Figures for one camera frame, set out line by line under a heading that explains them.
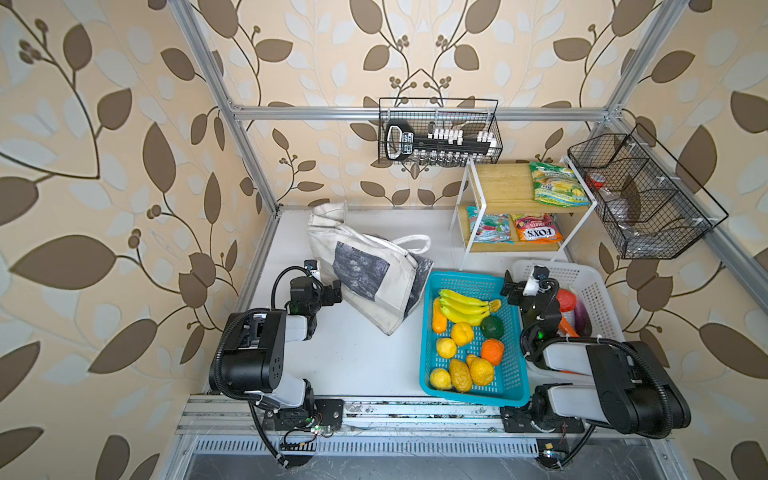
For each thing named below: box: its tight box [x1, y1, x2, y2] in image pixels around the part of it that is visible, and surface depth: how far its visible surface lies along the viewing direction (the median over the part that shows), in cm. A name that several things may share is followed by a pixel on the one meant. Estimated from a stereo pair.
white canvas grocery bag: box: [307, 203, 434, 335], surface depth 84 cm
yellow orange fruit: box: [452, 322, 474, 347], surface depth 84 cm
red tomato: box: [556, 288, 577, 313], surface depth 90 cm
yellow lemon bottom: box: [429, 368, 452, 390], surface depth 78 cm
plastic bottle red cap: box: [585, 171, 607, 190], surface depth 84 cm
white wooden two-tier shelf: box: [450, 155, 597, 270], surface depth 84 cm
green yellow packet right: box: [530, 162, 591, 208], surface depth 78 cm
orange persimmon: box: [481, 338, 505, 366], surface depth 81 cm
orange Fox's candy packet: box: [515, 214, 564, 243], surface depth 92 cm
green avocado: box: [480, 316, 505, 340], surface depth 86 cm
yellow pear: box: [466, 354, 495, 386], surface depth 78 cm
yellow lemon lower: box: [437, 337, 457, 359], surface depth 84 cm
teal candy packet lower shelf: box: [466, 206, 514, 244], surface depth 91 cm
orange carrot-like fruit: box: [432, 297, 448, 335], surface depth 88 cm
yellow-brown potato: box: [450, 359, 473, 393], surface depth 78 cm
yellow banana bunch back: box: [439, 289, 502, 326], surface depth 90 cm
